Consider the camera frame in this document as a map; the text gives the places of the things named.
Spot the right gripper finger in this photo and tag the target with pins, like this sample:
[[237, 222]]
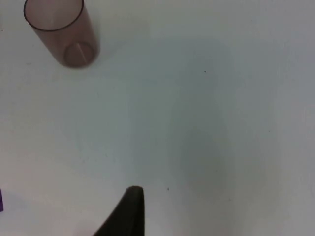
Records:
[[129, 214]]

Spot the purple triangular block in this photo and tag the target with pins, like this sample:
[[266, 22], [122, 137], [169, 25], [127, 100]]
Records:
[[1, 200]]

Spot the clear cup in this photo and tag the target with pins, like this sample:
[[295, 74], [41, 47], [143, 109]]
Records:
[[61, 32]]

